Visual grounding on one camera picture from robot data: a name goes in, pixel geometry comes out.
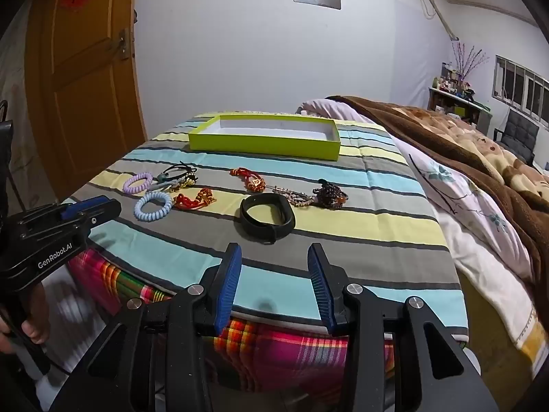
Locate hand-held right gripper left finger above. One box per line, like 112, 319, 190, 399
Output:
51, 242, 243, 412

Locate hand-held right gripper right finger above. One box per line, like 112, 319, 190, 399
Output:
306, 242, 501, 412

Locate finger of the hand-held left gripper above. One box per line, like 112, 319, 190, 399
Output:
64, 201, 122, 235
60, 195, 111, 221

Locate light blue spiral hair tie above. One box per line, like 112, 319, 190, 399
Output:
134, 192, 173, 223

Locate grey elastic hair tie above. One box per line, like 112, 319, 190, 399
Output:
148, 172, 181, 192

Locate black wristband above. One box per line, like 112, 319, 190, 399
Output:
239, 193, 296, 245

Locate black elastic hair tie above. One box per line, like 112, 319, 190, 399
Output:
165, 161, 199, 182

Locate gold beaded hair clip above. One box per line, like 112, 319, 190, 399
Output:
272, 184, 316, 208

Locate dark brown scrunchie clip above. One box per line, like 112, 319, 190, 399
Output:
312, 179, 349, 210

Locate red and gold charm bracelet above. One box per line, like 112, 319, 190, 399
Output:
230, 167, 267, 193

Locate lime green shallow box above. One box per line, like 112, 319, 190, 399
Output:
188, 114, 341, 162

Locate person's left hand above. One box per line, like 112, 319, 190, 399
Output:
0, 285, 50, 355

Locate gold bead ornament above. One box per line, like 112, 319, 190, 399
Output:
169, 176, 200, 193

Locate orange wooden door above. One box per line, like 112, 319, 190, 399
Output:
25, 0, 149, 202

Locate metal door latch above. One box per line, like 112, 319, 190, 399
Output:
107, 28, 132, 61

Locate white floral quilt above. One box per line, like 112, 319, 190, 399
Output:
388, 131, 542, 365

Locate pink quilt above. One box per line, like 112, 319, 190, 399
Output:
296, 98, 379, 126

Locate brown plush blanket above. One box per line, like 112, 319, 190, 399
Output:
325, 94, 549, 310

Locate cluttered shelf cabinet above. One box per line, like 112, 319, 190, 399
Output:
429, 87, 494, 132

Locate clutter of bottles on desk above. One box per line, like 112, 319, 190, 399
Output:
431, 62, 478, 100

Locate black padded chair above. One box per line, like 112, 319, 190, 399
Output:
494, 108, 540, 164

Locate purple branch decoration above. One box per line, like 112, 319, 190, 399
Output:
450, 42, 490, 82

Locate barred window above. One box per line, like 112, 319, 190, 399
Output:
492, 54, 549, 129

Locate purple spiral hair tie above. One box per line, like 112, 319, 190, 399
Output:
123, 172, 154, 194

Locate red knotted cord bracelet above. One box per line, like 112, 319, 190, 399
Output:
173, 187, 217, 211

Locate white wall pipe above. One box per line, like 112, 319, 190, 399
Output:
418, 0, 458, 42

